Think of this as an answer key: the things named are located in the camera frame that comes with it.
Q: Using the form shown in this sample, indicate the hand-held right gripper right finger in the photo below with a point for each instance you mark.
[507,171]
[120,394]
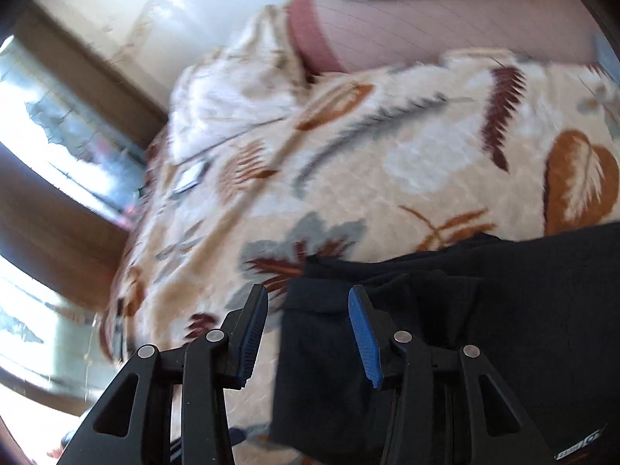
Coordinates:
[363,339]

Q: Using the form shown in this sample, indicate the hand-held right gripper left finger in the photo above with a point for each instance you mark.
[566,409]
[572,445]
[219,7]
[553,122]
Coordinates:
[252,344]

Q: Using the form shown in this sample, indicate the black pants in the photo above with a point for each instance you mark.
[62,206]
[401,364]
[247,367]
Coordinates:
[508,290]

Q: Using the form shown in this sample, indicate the leaf print plush blanket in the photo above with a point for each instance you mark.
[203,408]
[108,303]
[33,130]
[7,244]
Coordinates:
[387,164]

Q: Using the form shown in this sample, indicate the small white card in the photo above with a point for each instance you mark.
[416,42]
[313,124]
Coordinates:
[191,177]

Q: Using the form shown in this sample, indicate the white patterned pillow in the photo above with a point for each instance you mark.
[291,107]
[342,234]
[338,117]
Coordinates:
[232,87]

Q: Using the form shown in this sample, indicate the stained glass door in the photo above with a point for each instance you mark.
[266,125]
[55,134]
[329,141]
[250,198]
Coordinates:
[72,121]

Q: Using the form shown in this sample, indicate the pink padded headboard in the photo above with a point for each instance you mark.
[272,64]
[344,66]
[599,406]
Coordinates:
[436,24]

